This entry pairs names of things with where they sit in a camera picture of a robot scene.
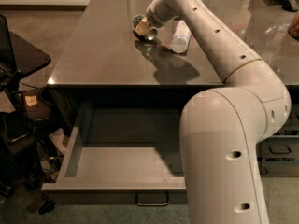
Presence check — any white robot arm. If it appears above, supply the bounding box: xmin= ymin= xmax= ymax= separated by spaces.
xmin=135 ymin=0 xmax=291 ymax=224

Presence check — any grey middle right drawer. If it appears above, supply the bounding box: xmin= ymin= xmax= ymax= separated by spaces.
xmin=256 ymin=109 xmax=299 ymax=161

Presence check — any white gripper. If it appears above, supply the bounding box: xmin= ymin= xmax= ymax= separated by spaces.
xmin=134 ymin=0 xmax=179 ymax=36

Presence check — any grey lower right drawer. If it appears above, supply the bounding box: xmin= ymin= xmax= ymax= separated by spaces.
xmin=259 ymin=161 xmax=299 ymax=177

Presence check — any black side table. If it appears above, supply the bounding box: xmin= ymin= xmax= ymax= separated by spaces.
xmin=0 ymin=33 xmax=64 ymax=189

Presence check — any green soda can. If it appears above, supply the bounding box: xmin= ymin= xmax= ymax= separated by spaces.
xmin=133 ymin=14 xmax=157 ymax=41

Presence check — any brown box with note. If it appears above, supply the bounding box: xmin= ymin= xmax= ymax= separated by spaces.
xmin=21 ymin=88 xmax=53 ymax=121

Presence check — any open grey top drawer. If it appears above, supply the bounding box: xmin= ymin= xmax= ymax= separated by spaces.
xmin=42 ymin=104 xmax=187 ymax=204

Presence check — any clear plastic bottle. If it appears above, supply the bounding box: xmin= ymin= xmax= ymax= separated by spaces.
xmin=170 ymin=20 xmax=191 ymax=54

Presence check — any black laptop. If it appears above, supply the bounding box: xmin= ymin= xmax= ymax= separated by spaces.
xmin=0 ymin=14 xmax=17 ymax=78

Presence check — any metal drawer handle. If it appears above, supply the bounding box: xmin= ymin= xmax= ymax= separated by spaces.
xmin=135 ymin=192 xmax=169 ymax=207

